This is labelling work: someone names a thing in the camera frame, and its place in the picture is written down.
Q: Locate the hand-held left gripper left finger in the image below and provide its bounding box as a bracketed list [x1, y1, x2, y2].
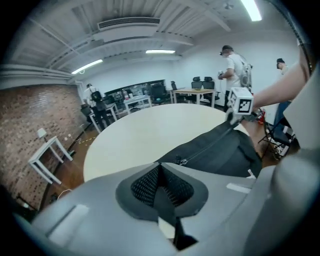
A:
[31, 162, 177, 256]

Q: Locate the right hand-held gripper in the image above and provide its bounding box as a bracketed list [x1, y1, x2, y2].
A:
[225, 87, 258, 126]

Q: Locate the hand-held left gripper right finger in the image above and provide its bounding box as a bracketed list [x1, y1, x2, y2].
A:
[159, 162, 263, 251]

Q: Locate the black bag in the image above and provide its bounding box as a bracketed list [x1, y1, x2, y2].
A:
[156, 120, 263, 179]

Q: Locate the person's right forearm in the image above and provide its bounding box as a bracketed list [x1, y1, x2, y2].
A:
[251, 61, 312, 113]

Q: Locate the black office chair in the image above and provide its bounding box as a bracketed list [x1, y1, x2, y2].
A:
[202, 76, 216, 90]
[191, 76, 204, 90]
[150, 84, 168, 105]

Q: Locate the wooden desk with white legs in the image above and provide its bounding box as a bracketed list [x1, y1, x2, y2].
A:
[172, 87, 217, 109]

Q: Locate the black folding chair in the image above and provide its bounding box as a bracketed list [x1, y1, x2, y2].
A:
[258, 116, 296, 156]

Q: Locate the person's grey clothing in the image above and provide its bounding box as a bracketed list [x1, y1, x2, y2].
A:
[283, 69, 320, 151]

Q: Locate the round white table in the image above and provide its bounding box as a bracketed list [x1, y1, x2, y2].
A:
[83, 103, 249, 238]

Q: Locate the small white table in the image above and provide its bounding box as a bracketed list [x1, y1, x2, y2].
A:
[27, 135, 74, 185]

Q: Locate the ceiling light strip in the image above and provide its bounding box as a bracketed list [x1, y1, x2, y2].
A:
[71, 58, 104, 75]
[145, 49, 177, 55]
[240, 0, 263, 22]

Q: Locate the ceiling air vent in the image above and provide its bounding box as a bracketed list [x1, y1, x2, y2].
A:
[96, 16, 161, 32]

